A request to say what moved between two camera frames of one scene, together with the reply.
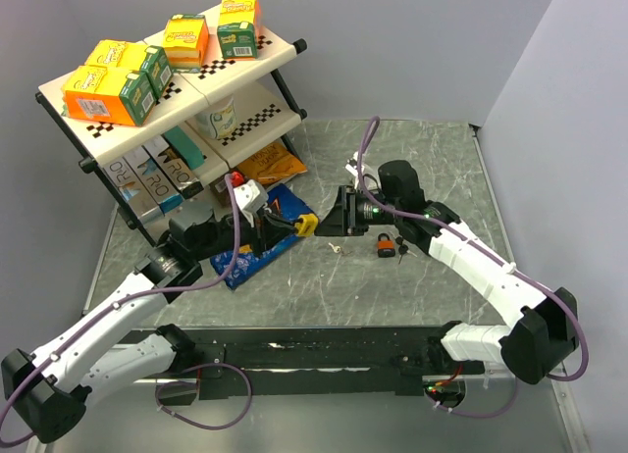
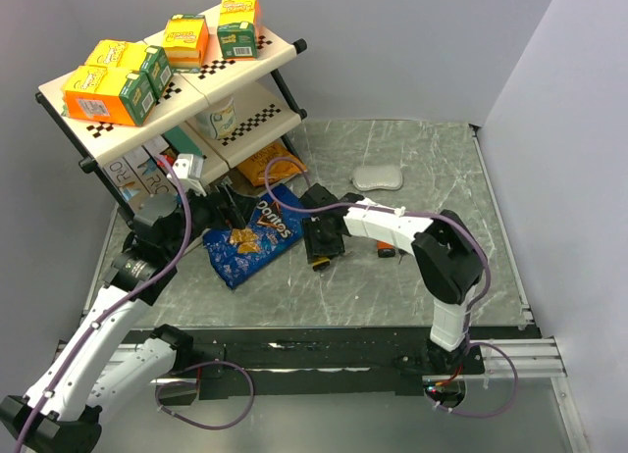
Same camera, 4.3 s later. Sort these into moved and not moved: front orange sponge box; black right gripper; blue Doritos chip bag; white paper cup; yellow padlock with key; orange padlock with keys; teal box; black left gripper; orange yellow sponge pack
Moved: black right gripper; black left gripper; yellow padlock with key
Not moved: orange yellow sponge pack; orange padlock with keys; blue Doritos chip bag; front orange sponge box; teal box; white paper cup
